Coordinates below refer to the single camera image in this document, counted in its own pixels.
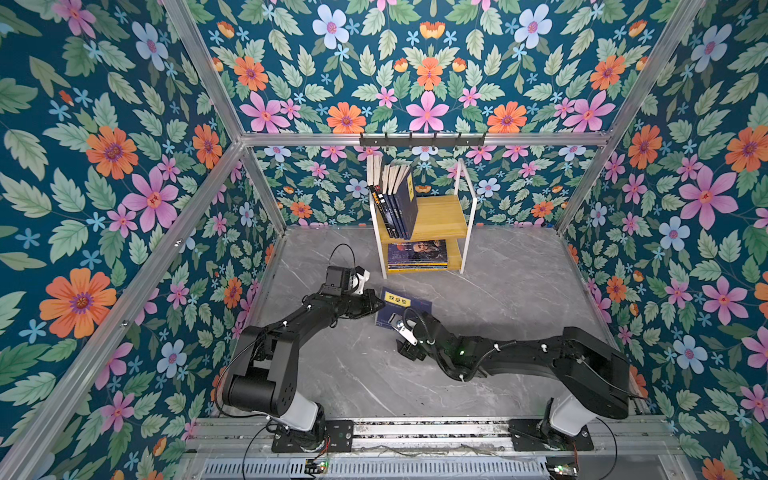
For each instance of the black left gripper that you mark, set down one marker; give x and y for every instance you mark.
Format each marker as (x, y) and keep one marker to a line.
(368, 295)

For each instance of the aluminium frame corner post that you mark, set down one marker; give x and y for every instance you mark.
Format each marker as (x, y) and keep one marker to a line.
(682, 18)
(181, 17)

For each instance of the grey hook rail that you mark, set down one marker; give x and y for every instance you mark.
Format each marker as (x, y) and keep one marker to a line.
(408, 140)

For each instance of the aluminium frame corner post left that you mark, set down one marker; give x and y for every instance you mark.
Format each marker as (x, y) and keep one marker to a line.
(181, 17)

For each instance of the aluminium frame left diagonal bar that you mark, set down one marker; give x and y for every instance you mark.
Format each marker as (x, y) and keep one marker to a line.
(59, 407)

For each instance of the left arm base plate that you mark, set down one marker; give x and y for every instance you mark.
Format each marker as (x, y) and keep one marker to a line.
(325, 436)

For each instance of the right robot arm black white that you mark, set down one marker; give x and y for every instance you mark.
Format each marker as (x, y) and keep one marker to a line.
(595, 375)

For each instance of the aluminium front rail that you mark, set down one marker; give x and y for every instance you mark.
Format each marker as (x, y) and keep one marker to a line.
(636, 435)

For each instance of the aluminium frame corner post right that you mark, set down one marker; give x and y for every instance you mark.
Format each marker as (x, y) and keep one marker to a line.
(682, 18)

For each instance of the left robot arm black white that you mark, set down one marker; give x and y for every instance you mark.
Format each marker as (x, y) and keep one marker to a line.
(262, 378)

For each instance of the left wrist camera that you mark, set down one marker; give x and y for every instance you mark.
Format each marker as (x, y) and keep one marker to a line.
(345, 281)

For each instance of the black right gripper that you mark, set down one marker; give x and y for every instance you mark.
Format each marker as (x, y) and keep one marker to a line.
(409, 351)

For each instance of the navy book Yuewei label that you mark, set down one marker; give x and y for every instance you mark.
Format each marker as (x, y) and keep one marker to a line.
(389, 175)

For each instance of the aluminium frame horizontal back bar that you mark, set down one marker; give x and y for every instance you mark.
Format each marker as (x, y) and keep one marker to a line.
(525, 139)

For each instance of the black Murphy's law book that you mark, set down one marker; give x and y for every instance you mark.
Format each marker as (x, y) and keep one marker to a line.
(373, 169)

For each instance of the navy book large yellow label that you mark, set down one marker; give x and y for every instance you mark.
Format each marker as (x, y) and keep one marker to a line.
(404, 193)

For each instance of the white metal wooden book shelf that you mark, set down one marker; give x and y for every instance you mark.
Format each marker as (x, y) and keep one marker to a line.
(443, 217)

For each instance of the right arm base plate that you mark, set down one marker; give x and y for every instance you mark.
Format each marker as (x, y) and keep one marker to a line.
(529, 435)

